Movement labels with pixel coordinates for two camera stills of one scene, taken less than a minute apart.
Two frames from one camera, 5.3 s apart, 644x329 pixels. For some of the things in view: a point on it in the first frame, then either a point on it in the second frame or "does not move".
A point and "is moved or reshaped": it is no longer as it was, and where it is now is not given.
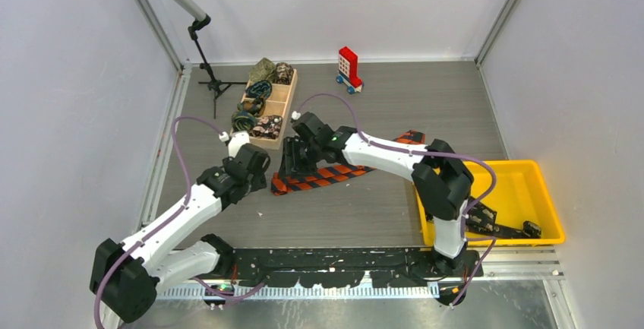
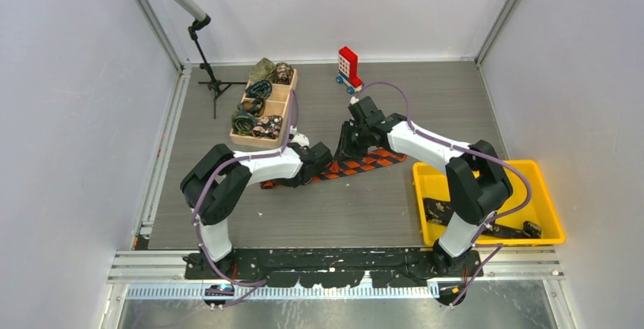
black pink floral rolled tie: [268, 126] does not move
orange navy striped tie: [282, 185] is moved or reshaped
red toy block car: [348, 71] does not move
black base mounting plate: [336, 267] does not move
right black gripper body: [317, 147] -> [366, 142]
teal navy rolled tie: [261, 90] does not move
